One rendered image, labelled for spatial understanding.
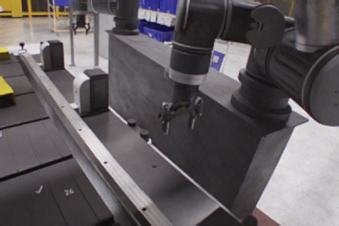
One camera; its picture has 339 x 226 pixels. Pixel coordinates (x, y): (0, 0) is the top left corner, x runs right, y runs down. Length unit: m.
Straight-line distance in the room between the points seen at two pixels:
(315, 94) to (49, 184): 0.53
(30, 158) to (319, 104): 0.58
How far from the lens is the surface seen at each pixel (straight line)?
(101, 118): 0.74
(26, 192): 0.36
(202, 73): 0.57
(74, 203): 0.33
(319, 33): 0.58
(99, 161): 0.40
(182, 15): 0.53
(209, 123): 1.00
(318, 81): 0.54
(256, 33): 0.57
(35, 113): 0.54
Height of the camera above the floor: 1.26
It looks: 28 degrees down
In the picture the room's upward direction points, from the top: 9 degrees clockwise
